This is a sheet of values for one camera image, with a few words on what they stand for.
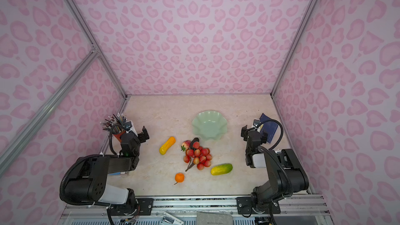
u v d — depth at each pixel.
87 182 0.44
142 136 0.83
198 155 0.85
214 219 0.68
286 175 0.42
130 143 0.70
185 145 0.90
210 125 1.00
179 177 0.79
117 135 0.90
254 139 0.70
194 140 0.93
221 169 0.82
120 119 0.90
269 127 1.00
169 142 0.91
